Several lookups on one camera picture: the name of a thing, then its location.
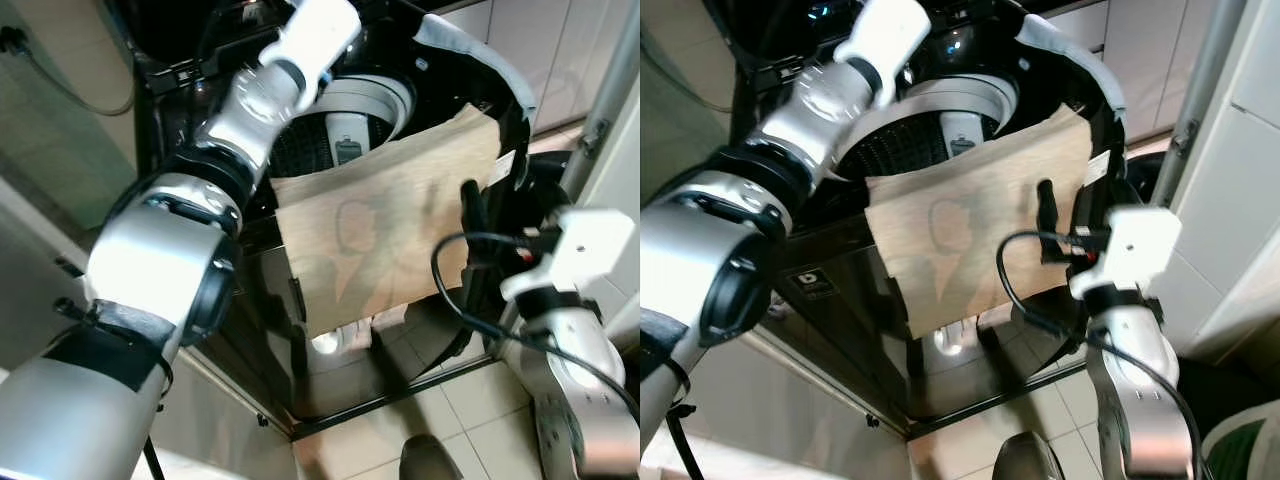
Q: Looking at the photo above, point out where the beige printed cloth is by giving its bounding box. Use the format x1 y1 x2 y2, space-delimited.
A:
865 105 1093 339
270 105 501 339

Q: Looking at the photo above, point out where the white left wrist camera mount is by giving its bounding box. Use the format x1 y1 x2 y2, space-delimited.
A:
835 0 936 86
258 0 363 86

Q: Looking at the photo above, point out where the grey metal pipe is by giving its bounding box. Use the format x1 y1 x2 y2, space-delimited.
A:
560 0 641 201
1150 0 1246 206

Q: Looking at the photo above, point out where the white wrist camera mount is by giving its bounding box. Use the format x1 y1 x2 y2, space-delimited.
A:
1068 205 1183 299
500 207 637 301
835 0 936 86
258 0 363 86

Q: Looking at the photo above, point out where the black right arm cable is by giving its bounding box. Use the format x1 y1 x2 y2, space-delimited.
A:
994 229 1207 480
431 231 641 423

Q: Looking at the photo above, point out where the black glossy washing machine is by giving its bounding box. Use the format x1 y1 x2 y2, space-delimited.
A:
130 0 601 441
700 0 1171 441

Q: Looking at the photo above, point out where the dark right robot foot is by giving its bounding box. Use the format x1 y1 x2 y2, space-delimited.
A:
995 432 1066 480
400 435 466 480

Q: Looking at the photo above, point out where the washer drum with grey rim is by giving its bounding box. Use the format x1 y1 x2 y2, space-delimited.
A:
268 75 416 183
835 75 1016 181

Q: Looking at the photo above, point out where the grey wall cable with plug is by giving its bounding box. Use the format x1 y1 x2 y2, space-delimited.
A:
0 25 137 117

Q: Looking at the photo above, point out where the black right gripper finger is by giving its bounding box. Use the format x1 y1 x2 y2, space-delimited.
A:
460 180 491 256
1036 180 1063 263

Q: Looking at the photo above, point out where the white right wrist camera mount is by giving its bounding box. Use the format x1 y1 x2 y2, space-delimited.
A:
500 207 637 301
1068 205 1183 299

